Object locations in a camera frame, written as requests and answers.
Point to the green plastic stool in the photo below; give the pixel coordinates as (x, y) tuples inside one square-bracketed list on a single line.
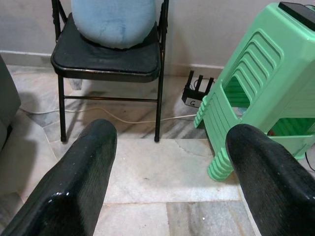
[(258, 61)]

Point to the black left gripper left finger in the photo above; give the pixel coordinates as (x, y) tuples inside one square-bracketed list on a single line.
[(69, 191)]

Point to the black folding chair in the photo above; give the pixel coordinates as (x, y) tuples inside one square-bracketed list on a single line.
[(105, 61)]

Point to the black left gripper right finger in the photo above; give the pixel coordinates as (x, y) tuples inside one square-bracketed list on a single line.
[(275, 186)]

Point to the black wifi router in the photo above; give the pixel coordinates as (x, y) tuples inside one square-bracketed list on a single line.
[(192, 100)]

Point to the light blue pillow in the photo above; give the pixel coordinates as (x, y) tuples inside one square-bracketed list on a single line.
[(110, 22)]

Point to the flat black device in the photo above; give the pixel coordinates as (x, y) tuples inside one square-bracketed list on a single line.
[(297, 11)]

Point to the grey-green leather sofa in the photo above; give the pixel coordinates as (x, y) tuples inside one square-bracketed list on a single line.
[(7, 98)]

